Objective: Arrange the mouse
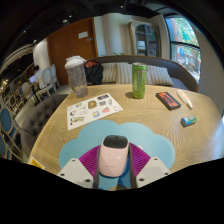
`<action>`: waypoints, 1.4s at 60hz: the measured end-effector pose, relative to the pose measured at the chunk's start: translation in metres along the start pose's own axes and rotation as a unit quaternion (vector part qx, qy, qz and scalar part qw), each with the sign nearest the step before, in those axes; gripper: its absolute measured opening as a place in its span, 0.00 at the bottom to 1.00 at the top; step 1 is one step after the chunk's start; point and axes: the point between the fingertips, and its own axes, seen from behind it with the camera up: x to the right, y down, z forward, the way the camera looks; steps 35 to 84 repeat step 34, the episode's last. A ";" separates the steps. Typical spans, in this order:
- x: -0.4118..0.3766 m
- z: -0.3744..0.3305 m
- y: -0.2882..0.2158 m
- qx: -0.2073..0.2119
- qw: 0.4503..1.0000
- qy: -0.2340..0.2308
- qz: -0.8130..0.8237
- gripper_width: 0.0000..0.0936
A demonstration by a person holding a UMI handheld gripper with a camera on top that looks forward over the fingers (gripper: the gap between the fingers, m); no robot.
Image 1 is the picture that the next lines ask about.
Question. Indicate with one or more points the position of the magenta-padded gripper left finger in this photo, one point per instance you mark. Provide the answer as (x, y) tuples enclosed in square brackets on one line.
[(78, 170)]

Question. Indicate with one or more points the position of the green drink can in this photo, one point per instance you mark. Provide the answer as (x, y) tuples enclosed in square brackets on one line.
[(139, 81)]

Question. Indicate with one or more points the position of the brown wooden door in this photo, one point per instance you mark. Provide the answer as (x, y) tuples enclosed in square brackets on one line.
[(66, 46)]

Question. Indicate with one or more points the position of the white bottle with orange label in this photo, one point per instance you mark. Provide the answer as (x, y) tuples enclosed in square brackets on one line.
[(184, 98)]

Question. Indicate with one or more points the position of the group of blue chairs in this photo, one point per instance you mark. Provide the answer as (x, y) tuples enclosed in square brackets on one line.
[(6, 123)]

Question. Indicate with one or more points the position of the white sticker sheet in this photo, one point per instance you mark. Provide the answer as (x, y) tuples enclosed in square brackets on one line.
[(93, 111)]

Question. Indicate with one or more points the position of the group of white chairs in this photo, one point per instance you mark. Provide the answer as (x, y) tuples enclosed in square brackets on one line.
[(46, 80)]

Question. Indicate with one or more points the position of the striped beige pillow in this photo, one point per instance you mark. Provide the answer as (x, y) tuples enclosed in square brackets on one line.
[(124, 73), (109, 72), (159, 76)]

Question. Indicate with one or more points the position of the large window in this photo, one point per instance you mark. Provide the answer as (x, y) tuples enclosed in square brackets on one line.
[(185, 46)]

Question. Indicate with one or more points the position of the glass-door cabinet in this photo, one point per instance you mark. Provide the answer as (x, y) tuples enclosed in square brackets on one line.
[(145, 38)]

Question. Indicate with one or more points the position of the yellow label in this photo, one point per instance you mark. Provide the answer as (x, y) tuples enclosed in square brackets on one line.
[(36, 163)]

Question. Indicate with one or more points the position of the green chewing gum box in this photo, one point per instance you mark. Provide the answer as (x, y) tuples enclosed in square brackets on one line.
[(188, 121)]

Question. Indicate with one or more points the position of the blue cloud-shaped mouse pad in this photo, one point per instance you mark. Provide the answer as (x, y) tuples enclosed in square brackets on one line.
[(146, 138)]

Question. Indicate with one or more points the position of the clear shaker bottle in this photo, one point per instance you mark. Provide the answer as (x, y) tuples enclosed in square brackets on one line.
[(77, 80)]

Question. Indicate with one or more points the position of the white door sign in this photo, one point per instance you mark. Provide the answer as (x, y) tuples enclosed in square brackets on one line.
[(83, 35)]

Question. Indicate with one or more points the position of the grey tufted armchair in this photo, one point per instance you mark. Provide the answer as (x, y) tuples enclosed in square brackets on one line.
[(38, 120)]

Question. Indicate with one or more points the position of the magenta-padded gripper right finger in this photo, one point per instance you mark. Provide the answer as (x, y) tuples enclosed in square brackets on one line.
[(148, 168)]

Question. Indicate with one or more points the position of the black and orange flat box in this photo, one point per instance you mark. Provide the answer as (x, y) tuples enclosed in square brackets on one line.
[(168, 100)]

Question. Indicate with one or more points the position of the brown curved sofa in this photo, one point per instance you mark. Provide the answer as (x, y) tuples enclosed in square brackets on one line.
[(180, 75)]

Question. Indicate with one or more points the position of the black backpack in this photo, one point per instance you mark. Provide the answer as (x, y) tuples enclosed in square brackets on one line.
[(94, 72)]

